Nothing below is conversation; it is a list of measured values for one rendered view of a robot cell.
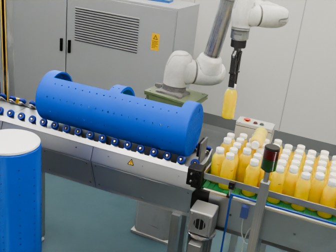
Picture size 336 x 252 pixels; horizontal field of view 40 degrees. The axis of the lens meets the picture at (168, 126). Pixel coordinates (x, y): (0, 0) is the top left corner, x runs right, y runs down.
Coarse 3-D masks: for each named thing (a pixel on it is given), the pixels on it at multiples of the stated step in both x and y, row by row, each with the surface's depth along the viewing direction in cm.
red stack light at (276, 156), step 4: (264, 148) 187; (264, 152) 187; (268, 152) 185; (272, 152) 184; (276, 152) 185; (264, 156) 187; (268, 156) 186; (272, 156) 185; (276, 156) 186; (272, 160) 186
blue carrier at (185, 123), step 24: (48, 72) 257; (48, 96) 249; (72, 96) 245; (96, 96) 241; (120, 96) 239; (72, 120) 249; (96, 120) 242; (120, 120) 236; (144, 120) 261; (168, 120) 228; (192, 120) 230; (144, 144) 241; (168, 144) 231; (192, 144) 241
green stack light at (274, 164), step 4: (264, 160) 187; (268, 160) 186; (276, 160) 187; (264, 164) 188; (268, 164) 187; (272, 164) 186; (276, 164) 188; (264, 168) 188; (268, 168) 187; (272, 168) 187
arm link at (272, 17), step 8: (256, 0) 236; (264, 8) 221; (272, 8) 222; (280, 8) 223; (264, 16) 221; (272, 16) 221; (280, 16) 223; (288, 16) 226; (264, 24) 223; (272, 24) 224; (280, 24) 225
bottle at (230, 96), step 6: (228, 90) 234; (234, 90) 234; (228, 96) 234; (234, 96) 234; (228, 102) 235; (234, 102) 235; (222, 108) 238; (228, 108) 236; (234, 108) 237; (222, 114) 238; (228, 114) 237
